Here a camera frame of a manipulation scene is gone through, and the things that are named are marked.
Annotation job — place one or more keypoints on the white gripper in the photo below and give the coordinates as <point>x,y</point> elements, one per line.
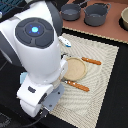
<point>34,96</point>

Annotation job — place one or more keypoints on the small white milk carton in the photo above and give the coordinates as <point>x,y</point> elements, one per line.
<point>22,77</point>

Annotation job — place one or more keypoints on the white toy fish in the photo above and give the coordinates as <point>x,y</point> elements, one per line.
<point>64,41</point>

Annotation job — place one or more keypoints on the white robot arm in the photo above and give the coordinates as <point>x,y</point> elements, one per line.
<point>30,39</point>

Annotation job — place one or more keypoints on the white woven placemat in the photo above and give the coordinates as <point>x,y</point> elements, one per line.
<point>78,107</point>

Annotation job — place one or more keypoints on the round wooden plate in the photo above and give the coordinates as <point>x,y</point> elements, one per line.
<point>77,69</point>

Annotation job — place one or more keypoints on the brown wooden board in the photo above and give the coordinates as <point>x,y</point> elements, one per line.
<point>109,30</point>

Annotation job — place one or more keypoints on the beige bowl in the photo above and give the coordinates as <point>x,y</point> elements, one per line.
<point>124,16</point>

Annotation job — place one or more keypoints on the fork with wooden handle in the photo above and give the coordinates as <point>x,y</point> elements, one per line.
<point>76,85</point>

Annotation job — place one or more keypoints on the knife with wooden handle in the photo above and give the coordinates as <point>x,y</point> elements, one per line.
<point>91,61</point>

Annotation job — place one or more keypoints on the grey pan with handle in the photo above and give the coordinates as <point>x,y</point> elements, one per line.
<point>71,12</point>

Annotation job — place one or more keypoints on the grey pot with handles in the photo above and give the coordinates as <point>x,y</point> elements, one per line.
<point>95,15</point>

